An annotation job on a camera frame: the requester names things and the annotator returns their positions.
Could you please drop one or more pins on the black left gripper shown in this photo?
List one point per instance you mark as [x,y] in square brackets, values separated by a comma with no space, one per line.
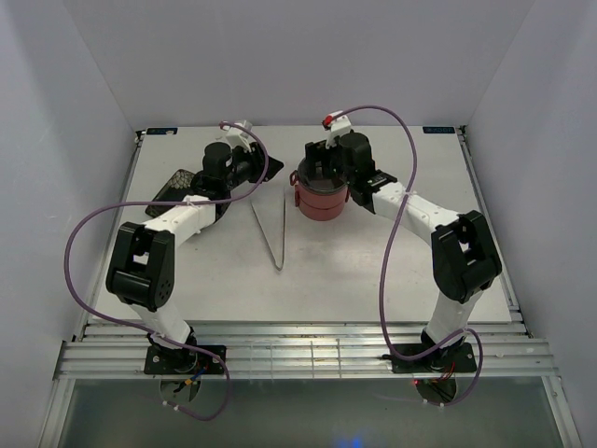
[255,157]

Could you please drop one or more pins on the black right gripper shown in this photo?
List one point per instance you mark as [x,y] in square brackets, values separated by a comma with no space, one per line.
[319,150]

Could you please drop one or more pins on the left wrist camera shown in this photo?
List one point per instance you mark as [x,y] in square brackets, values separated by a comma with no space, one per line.
[238,137]

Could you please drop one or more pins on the pink lunch bowl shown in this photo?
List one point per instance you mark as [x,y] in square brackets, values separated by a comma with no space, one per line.
[320,214]
[305,197]

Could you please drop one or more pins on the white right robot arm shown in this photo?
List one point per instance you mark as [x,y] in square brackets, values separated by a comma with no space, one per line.
[465,258]

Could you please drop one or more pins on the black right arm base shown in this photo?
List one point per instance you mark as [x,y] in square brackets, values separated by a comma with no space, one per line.
[457,359]

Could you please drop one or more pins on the aluminium front rail frame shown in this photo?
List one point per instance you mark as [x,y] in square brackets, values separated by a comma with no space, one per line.
[304,352]

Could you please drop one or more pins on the blue table label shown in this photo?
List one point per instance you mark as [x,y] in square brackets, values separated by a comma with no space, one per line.
[438,130]
[161,131]

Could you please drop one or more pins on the metal serving tongs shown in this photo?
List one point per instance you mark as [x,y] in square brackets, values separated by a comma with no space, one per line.
[269,209]

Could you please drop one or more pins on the black floral rectangular plate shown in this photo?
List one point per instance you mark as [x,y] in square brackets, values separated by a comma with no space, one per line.
[176,189]

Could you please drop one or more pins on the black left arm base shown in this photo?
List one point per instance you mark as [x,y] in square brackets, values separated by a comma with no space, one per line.
[167,361]

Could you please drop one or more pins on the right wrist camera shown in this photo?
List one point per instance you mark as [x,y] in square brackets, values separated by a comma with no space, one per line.
[336,124]

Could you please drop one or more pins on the blue table label right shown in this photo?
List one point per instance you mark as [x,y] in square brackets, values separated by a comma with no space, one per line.
[438,130]

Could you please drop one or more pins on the blue table label left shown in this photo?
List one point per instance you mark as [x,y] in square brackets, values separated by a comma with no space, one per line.
[161,131]

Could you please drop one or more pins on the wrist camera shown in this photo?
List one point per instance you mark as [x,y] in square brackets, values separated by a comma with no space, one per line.
[238,137]
[336,124]

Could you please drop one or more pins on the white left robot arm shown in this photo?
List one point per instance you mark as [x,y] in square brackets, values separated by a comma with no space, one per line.
[141,271]

